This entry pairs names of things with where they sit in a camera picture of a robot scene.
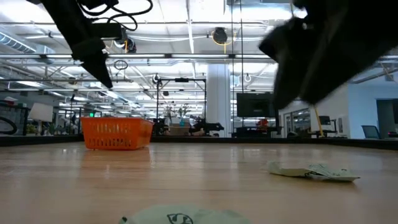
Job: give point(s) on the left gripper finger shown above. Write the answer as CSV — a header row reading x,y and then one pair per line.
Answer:
x,y
104,68
92,67

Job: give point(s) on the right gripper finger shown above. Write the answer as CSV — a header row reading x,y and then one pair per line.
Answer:
x,y
284,90
320,93

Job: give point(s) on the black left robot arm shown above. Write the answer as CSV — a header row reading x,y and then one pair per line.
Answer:
x,y
65,18

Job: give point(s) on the black background robot arm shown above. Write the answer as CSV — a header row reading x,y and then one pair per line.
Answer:
x,y
208,127
160,127

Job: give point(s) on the green white Truvia packet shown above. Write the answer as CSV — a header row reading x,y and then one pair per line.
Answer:
x,y
186,214
298,172

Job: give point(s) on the small black desk monitor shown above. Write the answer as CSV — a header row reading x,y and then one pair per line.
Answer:
x,y
324,120

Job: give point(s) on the large black monitor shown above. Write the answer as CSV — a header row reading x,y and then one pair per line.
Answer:
x,y
255,105

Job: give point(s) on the red round object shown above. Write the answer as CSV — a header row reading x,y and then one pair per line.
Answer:
x,y
262,124

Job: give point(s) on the black monitor cart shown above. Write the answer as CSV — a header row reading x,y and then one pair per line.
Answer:
x,y
248,132

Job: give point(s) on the blue office chair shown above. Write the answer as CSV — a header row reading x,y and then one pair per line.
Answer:
x,y
370,132

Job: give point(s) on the orange plastic basket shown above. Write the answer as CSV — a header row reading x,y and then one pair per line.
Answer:
x,y
115,133

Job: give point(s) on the white square column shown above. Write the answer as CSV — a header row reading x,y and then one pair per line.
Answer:
x,y
217,99

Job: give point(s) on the white board panel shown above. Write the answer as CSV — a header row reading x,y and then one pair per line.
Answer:
x,y
40,112

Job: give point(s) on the long linear ceiling light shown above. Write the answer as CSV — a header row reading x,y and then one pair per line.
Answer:
x,y
186,56

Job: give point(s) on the teal vase with flowers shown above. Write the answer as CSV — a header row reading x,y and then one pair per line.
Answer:
x,y
182,123

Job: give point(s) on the brown cardboard box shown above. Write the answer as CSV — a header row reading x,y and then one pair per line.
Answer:
x,y
178,131

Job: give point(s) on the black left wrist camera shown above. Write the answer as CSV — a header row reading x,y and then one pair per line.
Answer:
x,y
107,31

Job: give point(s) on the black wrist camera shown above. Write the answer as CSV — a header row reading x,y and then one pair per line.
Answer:
x,y
107,31
283,40

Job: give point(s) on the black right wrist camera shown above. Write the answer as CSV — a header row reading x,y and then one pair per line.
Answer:
x,y
283,40

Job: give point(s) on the black background rig frame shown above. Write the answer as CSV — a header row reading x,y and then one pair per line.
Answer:
x,y
182,80

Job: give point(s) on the black aluminium table frame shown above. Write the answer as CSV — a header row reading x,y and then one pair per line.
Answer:
x,y
46,140

